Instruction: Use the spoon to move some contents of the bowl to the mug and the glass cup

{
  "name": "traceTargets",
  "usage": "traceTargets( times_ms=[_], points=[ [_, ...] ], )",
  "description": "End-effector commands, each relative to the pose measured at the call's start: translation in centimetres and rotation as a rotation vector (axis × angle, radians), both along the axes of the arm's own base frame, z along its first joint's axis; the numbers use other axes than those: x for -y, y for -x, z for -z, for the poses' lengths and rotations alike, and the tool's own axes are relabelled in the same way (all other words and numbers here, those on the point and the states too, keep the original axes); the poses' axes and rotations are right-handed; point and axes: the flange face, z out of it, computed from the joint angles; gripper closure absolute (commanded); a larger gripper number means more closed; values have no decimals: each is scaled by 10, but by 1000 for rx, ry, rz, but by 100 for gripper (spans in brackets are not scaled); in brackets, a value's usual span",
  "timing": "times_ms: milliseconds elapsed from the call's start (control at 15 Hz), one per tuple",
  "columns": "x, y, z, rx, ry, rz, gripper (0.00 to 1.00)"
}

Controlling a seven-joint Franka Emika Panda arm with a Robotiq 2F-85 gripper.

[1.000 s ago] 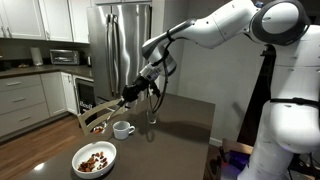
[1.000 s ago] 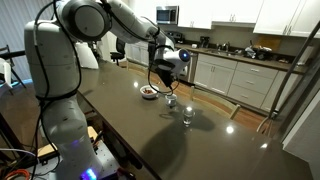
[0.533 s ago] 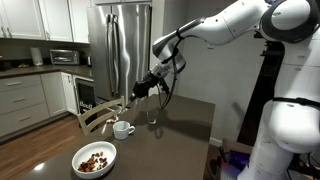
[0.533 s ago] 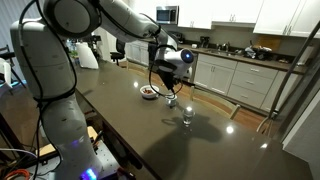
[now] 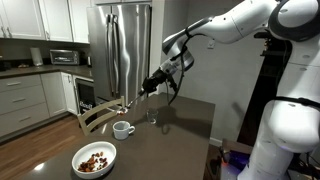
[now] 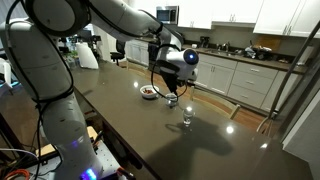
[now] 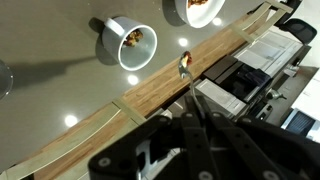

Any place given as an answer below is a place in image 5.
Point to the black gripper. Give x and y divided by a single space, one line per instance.
154 81

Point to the metal spoon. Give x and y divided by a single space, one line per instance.
131 101

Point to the trail mix spoonful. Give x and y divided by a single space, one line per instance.
120 112

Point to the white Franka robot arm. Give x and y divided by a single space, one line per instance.
286 126

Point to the clear glass cup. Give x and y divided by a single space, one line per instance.
152 116

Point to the white ceramic mug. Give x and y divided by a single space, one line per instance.
120 130

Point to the white ceramic bowl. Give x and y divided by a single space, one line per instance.
106 153

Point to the light wooden chair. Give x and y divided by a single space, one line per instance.
100 109

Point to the stainless steel refrigerator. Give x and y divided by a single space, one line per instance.
120 50

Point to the black wine cooler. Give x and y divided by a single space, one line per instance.
86 96

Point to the silver toaster oven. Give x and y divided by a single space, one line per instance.
65 57

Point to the large trail mix heap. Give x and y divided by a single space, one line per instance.
92 163

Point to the wooden board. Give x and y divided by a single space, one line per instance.
235 146

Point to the white paper towel roll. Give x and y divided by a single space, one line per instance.
36 56

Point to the white lower kitchen cabinets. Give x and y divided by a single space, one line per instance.
23 100

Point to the white kitchen cabinets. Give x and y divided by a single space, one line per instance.
23 16
23 100

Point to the white upper kitchen cabinets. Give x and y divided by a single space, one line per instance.
23 16

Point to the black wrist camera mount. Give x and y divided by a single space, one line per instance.
172 85

